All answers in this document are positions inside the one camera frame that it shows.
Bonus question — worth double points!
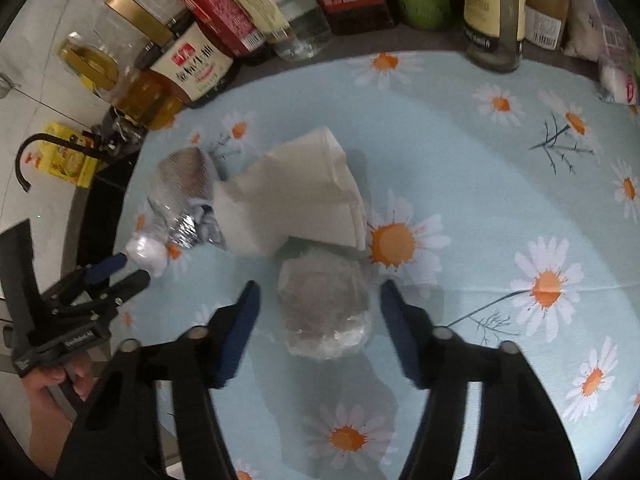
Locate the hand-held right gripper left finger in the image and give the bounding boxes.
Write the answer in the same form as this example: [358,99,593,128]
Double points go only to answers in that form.
[52,281,262,480]

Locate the clear plastic wrap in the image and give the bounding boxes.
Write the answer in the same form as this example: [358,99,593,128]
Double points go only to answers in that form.
[276,252,372,361]

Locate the red label black cap bottle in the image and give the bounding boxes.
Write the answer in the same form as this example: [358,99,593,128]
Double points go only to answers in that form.
[170,0,271,63]

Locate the clear plastic bag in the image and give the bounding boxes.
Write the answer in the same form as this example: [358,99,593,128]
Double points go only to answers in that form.
[145,147,226,251]

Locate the small white pink packet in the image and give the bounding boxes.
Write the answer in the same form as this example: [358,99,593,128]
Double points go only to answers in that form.
[597,60,640,107]

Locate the yellow dish soap bottle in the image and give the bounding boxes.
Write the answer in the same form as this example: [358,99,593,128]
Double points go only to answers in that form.
[30,122,106,188]

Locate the black kitchen sink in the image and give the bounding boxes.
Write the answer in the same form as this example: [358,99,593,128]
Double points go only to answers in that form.
[60,160,141,281]

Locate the small glass jar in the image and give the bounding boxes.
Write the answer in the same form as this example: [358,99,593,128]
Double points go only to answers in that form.
[524,0,571,52]

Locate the whitish plastic wrapper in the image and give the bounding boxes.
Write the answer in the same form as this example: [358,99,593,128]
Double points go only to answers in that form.
[125,234,171,278]

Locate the person's left hand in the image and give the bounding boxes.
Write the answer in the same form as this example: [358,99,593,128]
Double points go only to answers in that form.
[22,354,102,461]

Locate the dark soy sauce bottle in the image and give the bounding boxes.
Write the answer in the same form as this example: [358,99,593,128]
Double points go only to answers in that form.
[135,20,241,111]

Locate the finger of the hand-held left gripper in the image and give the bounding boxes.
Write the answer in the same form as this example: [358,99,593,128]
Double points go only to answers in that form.
[50,269,152,318]
[42,252,131,306]

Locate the blue daisy print tablecloth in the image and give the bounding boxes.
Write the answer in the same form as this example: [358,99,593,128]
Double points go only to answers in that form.
[112,52,640,480]

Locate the plastic bag of white powder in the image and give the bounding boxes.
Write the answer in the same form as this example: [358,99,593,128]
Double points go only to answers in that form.
[564,0,640,68]

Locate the white paper napkin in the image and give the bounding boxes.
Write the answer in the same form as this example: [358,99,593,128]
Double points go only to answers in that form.
[212,127,368,258]

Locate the large clear oil jug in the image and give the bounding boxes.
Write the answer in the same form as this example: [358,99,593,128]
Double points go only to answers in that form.
[60,0,188,132]

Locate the black curved faucet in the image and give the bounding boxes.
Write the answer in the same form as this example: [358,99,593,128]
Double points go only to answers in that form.
[15,132,101,193]

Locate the yellow label oil bottle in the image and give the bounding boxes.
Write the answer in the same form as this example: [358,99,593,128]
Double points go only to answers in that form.
[462,0,526,73]

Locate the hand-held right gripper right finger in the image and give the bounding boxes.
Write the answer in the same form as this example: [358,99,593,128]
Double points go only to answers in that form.
[379,280,583,480]

